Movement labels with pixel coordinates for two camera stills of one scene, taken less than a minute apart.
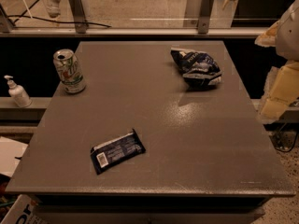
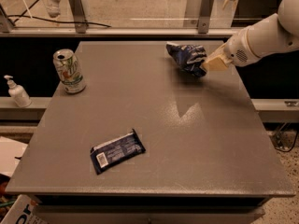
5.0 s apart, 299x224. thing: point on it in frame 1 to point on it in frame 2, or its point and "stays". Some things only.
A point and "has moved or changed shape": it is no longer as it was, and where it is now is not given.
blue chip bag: x=200 y=70 has moved or changed shape
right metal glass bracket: x=206 y=3 stays
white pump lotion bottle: x=18 y=93 stays
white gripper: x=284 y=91 to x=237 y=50
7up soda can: x=70 y=71 stays
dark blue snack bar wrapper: x=107 y=155 stays
